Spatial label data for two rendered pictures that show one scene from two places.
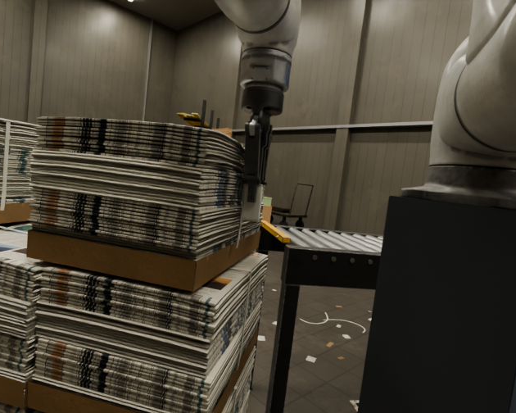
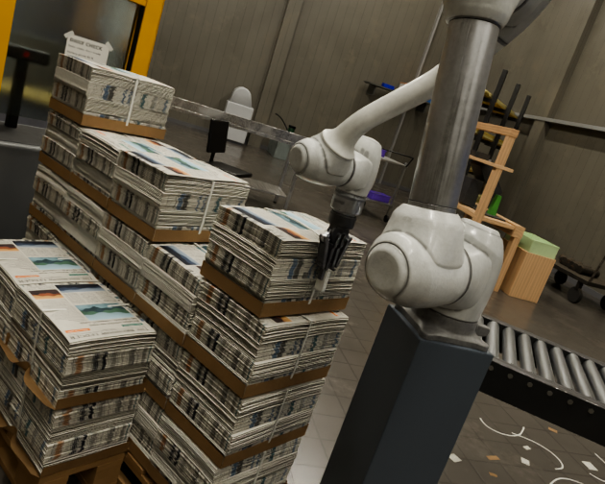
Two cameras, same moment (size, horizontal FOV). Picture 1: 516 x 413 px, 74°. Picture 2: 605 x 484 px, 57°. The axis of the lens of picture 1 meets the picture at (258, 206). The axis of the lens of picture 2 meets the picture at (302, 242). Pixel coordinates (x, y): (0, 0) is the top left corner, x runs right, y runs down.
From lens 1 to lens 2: 1.06 m
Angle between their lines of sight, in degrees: 28
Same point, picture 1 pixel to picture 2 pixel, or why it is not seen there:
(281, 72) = (350, 207)
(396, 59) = not seen: outside the picture
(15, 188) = (208, 221)
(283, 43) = (354, 190)
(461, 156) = not seen: hidden behind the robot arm
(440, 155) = not seen: hidden behind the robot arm
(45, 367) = (194, 330)
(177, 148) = (270, 245)
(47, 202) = (213, 250)
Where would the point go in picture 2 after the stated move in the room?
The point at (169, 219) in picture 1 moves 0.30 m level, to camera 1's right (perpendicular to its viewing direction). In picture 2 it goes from (257, 278) to (353, 328)
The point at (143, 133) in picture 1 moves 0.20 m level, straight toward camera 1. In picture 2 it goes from (258, 231) to (236, 246)
